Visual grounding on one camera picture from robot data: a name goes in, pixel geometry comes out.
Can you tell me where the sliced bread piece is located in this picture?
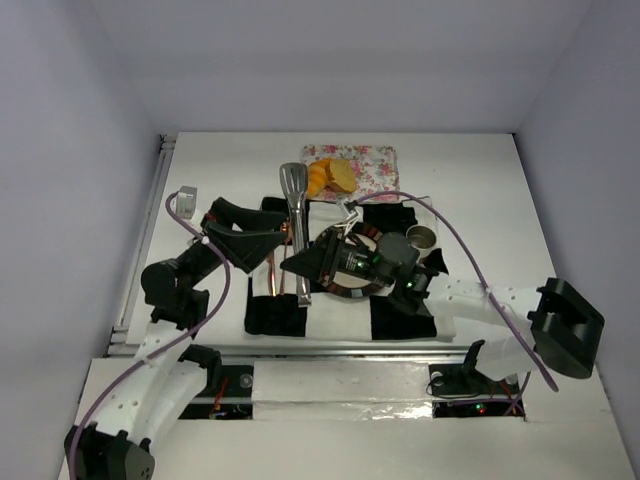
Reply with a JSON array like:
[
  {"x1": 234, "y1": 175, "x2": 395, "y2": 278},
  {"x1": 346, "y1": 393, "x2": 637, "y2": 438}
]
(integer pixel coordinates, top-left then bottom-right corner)
[{"x1": 326, "y1": 159, "x2": 358, "y2": 194}]

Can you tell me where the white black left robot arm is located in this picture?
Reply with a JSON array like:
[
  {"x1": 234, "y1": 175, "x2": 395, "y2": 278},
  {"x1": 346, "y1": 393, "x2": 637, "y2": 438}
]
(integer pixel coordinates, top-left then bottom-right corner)
[{"x1": 64, "y1": 193, "x2": 286, "y2": 479}]

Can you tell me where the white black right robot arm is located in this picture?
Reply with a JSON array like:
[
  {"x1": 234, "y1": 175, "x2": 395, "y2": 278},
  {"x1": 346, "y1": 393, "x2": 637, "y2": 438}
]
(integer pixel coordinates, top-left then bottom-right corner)
[{"x1": 280, "y1": 227, "x2": 605, "y2": 380}]

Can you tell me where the copper spoon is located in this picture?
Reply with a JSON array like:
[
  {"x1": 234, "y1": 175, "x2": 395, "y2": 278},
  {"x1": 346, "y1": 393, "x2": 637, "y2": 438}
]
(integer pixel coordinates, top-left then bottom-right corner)
[{"x1": 278, "y1": 222, "x2": 294, "y2": 296}]

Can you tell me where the copper knife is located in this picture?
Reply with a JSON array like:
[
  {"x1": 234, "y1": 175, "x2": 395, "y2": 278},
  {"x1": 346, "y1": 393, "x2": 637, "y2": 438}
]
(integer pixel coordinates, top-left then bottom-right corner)
[{"x1": 267, "y1": 251, "x2": 277, "y2": 297}]

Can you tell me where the dark rimmed beige plate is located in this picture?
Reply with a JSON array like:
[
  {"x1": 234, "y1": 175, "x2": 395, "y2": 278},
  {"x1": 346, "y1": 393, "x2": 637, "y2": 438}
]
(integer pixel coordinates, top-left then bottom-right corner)
[{"x1": 311, "y1": 222, "x2": 383, "y2": 299}]

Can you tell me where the black white checkered cloth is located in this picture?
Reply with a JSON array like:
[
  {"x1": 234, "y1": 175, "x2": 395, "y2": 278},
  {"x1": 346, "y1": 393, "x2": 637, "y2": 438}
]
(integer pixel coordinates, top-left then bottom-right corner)
[{"x1": 244, "y1": 200, "x2": 456, "y2": 342}]

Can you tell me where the orange croissant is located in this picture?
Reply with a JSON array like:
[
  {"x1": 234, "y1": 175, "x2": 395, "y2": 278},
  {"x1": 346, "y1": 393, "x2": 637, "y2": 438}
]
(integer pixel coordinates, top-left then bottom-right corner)
[{"x1": 307, "y1": 158, "x2": 331, "y2": 198}]

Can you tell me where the silver metal cup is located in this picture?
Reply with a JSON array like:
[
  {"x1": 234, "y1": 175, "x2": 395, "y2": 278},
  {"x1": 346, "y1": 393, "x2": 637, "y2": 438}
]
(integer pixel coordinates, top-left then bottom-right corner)
[{"x1": 406, "y1": 225, "x2": 438, "y2": 260}]

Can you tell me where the floral rectangular tray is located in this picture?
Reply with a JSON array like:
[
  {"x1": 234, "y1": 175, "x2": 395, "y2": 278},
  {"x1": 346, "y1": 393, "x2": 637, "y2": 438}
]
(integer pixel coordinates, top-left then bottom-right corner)
[{"x1": 300, "y1": 144, "x2": 400, "y2": 203}]

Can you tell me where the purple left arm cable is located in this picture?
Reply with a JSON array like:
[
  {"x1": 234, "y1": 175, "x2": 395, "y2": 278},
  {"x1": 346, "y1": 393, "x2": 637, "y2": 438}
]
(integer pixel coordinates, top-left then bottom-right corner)
[{"x1": 64, "y1": 192, "x2": 234, "y2": 480}]

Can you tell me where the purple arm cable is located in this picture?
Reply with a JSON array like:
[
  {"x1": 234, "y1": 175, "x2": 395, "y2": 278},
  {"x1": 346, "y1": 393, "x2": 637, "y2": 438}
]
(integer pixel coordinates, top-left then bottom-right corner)
[
  {"x1": 349, "y1": 190, "x2": 559, "y2": 416},
  {"x1": 64, "y1": 192, "x2": 234, "y2": 480}
]

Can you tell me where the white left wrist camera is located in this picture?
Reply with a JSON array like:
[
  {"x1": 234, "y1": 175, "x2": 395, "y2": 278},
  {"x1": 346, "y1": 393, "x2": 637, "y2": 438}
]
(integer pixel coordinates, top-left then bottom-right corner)
[{"x1": 174, "y1": 186, "x2": 198, "y2": 221}]

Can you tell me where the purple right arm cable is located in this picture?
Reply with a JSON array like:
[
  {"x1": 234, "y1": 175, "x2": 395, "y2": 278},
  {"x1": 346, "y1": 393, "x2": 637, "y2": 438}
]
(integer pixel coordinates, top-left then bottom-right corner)
[{"x1": 349, "y1": 190, "x2": 559, "y2": 416}]

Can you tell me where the aluminium frame rail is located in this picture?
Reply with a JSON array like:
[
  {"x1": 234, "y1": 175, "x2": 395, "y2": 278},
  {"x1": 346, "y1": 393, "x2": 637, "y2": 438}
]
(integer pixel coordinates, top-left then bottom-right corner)
[{"x1": 103, "y1": 133, "x2": 178, "y2": 357}]

